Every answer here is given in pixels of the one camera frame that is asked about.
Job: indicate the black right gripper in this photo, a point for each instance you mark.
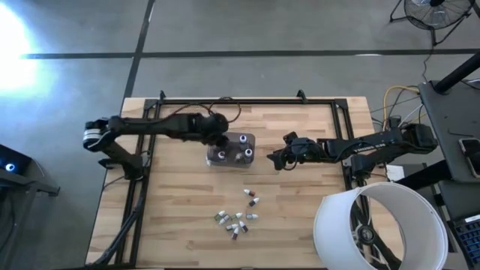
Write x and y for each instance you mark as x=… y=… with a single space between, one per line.
x=305 y=150

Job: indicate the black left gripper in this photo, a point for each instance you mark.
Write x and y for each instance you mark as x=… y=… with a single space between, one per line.
x=215 y=129

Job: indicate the translucent grey plastic bin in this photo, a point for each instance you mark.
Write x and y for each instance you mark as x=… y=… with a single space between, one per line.
x=232 y=148

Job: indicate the large black food coloring bottle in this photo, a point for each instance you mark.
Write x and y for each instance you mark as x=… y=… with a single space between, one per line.
x=248 y=152

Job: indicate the small red food coloring bottle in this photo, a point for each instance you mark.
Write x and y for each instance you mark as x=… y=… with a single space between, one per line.
x=250 y=194

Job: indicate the small green food coloring bottle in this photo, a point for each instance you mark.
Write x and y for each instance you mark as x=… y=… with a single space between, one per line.
x=218 y=216
x=235 y=217

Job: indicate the small brown food coloring bottle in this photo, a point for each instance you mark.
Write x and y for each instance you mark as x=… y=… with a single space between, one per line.
x=243 y=227

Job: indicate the small pale food coloring bottle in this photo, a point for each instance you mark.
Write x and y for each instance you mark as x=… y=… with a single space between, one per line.
x=224 y=220

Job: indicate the small black food coloring bottle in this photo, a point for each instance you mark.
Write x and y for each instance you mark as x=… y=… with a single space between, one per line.
x=231 y=227

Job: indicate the small dark red coloring bottle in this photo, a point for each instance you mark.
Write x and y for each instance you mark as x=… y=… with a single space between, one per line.
x=235 y=234

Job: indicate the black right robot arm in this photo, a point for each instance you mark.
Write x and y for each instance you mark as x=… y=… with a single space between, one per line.
x=360 y=148

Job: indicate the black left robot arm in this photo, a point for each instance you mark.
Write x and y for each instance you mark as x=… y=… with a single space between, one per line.
x=157 y=125

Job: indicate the large white cylinder shade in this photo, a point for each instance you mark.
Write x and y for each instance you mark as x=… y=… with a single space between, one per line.
x=332 y=232

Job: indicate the black stand base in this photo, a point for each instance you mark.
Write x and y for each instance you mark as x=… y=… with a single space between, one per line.
x=365 y=233

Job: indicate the white paper tag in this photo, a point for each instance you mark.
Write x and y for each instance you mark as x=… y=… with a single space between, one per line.
x=394 y=174

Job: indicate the black power adapter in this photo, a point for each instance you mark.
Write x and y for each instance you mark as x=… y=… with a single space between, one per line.
x=394 y=122

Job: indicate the grey desk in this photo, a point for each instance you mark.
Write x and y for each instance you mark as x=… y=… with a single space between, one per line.
x=450 y=108

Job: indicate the black smartphone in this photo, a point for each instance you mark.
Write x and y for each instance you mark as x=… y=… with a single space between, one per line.
x=472 y=157

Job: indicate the black pole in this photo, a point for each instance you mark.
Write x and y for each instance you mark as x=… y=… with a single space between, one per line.
x=459 y=73

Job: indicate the black device with blue light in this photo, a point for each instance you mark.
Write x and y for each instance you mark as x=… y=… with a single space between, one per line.
x=18 y=157

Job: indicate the backlit black keyboard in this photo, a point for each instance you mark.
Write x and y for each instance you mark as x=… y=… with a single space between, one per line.
x=468 y=240

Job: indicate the black floor fan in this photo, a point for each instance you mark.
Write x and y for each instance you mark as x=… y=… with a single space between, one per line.
x=437 y=3

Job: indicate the black aluminium rig frame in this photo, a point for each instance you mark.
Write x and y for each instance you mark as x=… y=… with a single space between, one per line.
x=281 y=101

